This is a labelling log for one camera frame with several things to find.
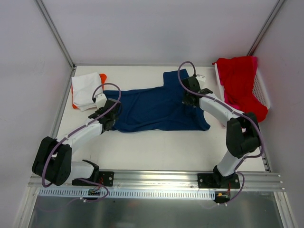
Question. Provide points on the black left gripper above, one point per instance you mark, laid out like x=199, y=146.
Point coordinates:
x=111, y=116

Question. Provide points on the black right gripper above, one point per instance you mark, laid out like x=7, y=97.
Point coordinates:
x=188, y=99

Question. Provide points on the navy blue t-shirt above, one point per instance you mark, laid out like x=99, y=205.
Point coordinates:
x=158, y=108

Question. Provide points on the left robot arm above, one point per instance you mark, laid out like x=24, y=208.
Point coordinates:
x=53, y=161

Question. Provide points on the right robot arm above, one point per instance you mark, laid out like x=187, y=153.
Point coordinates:
x=241, y=129

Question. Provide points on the folded white t-shirt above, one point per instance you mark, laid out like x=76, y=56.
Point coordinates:
x=85, y=91

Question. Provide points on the folded orange t-shirt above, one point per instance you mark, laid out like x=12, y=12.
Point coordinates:
x=103, y=79

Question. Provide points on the red t-shirt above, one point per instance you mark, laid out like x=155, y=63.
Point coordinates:
x=251, y=105

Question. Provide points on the white perforated plastic basket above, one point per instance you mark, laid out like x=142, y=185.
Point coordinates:
x=259, y=89

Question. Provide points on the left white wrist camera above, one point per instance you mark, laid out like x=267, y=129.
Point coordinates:
x=99, y=100

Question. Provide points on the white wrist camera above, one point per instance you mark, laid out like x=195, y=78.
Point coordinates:
x=201, y=79
x=99, y=100

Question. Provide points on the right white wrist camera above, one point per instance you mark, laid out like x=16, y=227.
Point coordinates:
x=201, y=79

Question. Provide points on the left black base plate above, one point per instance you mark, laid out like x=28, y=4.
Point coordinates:
x=105, y=178

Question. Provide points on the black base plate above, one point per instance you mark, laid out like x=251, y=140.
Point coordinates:
x=105, y=178
x=214, y=181

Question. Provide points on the aluminium mounting rail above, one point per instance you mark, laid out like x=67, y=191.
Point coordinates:
x=187, y=180

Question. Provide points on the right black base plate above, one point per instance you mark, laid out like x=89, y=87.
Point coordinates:
x=214, y=181

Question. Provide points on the white slotted cable duct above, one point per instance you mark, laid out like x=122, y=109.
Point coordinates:
x=128, y=193

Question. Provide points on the right aluminium frame post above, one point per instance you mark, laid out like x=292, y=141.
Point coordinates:
x=266, y=26

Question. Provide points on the aluminium frame post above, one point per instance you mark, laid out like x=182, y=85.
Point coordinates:
x=54, y=31
x=266, y=26

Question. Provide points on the left aluminium frame post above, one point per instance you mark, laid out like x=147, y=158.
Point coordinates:
x=54, y=31

